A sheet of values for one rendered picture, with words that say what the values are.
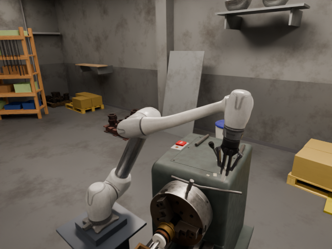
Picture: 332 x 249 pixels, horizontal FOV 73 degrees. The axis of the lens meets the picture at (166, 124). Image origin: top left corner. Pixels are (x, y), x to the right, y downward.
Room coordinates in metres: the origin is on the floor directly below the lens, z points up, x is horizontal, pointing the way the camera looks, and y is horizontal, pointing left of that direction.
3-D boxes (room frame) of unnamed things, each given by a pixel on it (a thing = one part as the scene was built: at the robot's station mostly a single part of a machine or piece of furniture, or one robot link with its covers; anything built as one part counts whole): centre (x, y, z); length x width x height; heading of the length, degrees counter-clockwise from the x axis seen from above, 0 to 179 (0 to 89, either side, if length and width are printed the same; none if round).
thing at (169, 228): (0.84, 0.01, 1.08); 0.09 x 0.09 x 0.09; 59
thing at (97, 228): (1.23, 0.47, 0.83); 0.22 x 0.18 x 0.06; 139
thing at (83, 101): (7.11, 2.63, 0.21); 1.14 x 0.78 x 0.41; 49
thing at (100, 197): (1.25, 0.45, 0.97); 0.18 x 0.16 x 0.22; 155
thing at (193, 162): (1.32, -0.25, 1.06); 0.59 x 0.48 x 0.39; 149
